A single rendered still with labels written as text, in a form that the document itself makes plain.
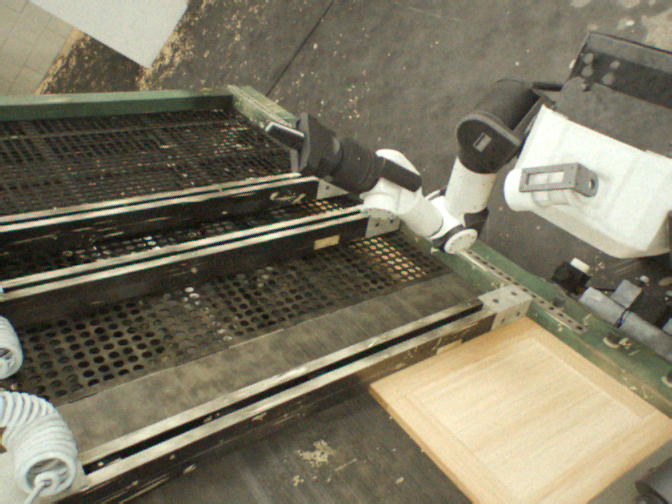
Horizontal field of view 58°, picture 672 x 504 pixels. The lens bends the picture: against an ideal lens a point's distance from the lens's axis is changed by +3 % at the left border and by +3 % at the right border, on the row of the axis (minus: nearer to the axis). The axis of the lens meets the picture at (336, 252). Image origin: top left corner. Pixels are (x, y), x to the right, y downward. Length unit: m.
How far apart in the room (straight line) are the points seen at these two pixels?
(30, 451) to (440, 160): 2.30
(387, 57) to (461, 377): 2.28
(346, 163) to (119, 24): 3.86
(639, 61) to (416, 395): 0.67
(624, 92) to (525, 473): 0.63
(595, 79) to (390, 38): 2.35
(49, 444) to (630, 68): 0.92
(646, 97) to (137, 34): 4.19
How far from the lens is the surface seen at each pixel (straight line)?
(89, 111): 2.24
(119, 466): 0.95
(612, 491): 1.16
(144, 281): 1.33
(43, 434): 0.83
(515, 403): 1.25
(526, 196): 0.95
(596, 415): 1.32
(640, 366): 1.44
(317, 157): 1.00
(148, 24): 4.85
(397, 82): 3.15
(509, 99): 1.16
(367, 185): 1.07
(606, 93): 1.02
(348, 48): 3.48
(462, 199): 1.25
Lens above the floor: 2.27
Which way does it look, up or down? 49 degrees down
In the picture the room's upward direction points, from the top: 69 degrees counter-clockwise
